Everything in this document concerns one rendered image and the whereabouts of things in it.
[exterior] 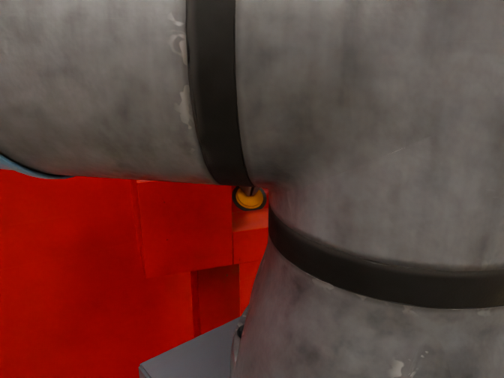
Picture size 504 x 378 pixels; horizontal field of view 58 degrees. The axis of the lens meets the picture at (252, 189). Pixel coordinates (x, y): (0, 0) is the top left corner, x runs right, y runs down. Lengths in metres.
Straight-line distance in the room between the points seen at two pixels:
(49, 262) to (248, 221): 0.39
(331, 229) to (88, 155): 0.09
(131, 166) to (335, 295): 0.09
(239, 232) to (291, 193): 0.39
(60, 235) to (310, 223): 0.70
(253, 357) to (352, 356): 0.05
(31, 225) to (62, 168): 0.63
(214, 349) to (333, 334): 0.11
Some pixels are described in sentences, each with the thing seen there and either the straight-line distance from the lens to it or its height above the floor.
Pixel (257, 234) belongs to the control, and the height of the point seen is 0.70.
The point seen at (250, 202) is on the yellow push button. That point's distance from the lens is 0.62.
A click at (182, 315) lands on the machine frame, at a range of 0.97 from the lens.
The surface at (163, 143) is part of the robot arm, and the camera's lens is 0.15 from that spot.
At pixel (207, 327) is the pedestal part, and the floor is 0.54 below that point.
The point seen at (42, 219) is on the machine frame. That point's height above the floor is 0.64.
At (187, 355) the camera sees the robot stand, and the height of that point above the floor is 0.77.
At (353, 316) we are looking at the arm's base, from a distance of 0.16.
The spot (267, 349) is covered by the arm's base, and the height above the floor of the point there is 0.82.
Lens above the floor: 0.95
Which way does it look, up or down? 20 degrees down
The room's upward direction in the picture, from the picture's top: straight up
